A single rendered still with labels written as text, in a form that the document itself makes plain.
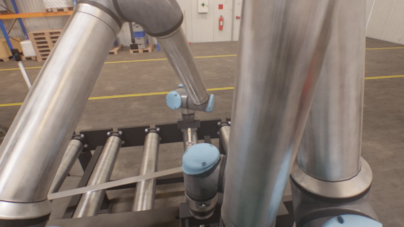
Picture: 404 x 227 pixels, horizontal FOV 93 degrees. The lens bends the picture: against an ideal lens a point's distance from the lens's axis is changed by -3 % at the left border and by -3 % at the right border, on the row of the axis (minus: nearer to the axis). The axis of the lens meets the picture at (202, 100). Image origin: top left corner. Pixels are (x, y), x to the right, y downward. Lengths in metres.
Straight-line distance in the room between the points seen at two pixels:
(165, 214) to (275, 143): 0.64
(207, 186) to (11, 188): 0.37
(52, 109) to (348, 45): 0.51
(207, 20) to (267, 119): 9.45
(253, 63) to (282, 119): 0.06
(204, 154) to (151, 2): 0.38
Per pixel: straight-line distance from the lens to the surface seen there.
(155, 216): 0.82
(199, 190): 0.52
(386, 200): 2.89
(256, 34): 0.19
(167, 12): 0.54
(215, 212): 0.64
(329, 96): 0.35
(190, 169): 0.48
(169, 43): 0.60
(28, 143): 0.49
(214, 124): 1.70
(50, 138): 0.49
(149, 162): 1.38
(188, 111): 1.12
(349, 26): 0.33
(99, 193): 1.34
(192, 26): 9.57
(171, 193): 2.36
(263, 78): 0.19
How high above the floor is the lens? 1.84
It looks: 27 degrees down
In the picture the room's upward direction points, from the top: 1 degrees counter-clockwise
